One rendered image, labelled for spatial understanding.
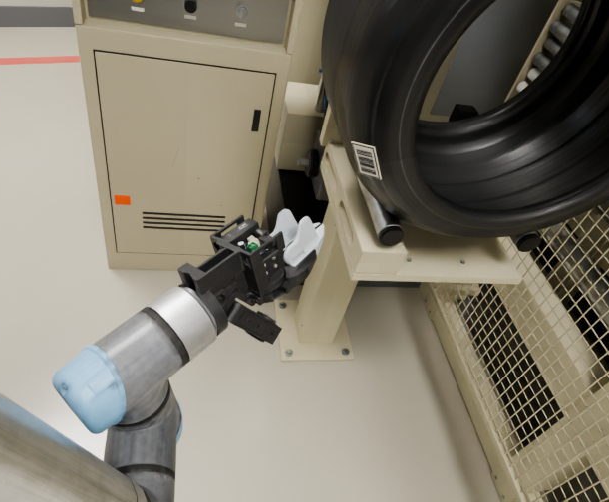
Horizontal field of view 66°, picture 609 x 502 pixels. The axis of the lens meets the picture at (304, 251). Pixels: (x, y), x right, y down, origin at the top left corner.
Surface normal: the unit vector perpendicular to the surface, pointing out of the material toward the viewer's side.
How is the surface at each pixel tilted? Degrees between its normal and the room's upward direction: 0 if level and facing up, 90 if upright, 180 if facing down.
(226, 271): 70
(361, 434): 0
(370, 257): 90
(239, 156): 90
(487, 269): 0
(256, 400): 0
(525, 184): 34
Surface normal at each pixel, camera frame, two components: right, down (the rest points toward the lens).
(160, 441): 0.76, -0.53
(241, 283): 0.73, 0.32
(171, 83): 0.14, 0.72
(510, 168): -0.39, -0.60
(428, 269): 0.20, -0.69
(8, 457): 0.97, 0.00
